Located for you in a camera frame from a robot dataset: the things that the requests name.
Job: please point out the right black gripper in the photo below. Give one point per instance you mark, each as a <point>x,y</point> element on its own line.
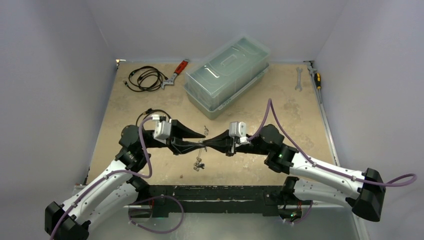
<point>230,144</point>

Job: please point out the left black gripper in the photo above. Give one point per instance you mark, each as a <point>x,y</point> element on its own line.
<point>175,143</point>

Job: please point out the white oval keyring holder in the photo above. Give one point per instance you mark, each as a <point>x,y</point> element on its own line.
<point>198,164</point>

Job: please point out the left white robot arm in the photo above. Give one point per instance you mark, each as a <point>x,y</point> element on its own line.
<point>120,182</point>

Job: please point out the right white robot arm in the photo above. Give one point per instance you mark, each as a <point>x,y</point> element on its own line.
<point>314,180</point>

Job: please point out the clear plastic storage box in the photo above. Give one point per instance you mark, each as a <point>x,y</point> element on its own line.
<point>223,76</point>

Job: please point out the silver open-end spanner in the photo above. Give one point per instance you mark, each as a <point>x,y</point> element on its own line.
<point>298,86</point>

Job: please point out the yellow black screwdriver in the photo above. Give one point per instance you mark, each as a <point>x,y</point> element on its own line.
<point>317,81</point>

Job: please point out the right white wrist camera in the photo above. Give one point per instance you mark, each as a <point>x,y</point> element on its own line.
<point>237,131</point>

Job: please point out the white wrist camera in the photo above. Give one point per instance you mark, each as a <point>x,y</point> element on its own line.
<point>163,127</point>
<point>237,131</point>

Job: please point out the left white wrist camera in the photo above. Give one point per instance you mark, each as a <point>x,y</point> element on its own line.
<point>163,127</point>

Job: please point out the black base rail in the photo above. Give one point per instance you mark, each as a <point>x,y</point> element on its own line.
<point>265,200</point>

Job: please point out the red handled adjustable wrench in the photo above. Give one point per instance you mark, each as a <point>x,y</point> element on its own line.
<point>171,81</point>

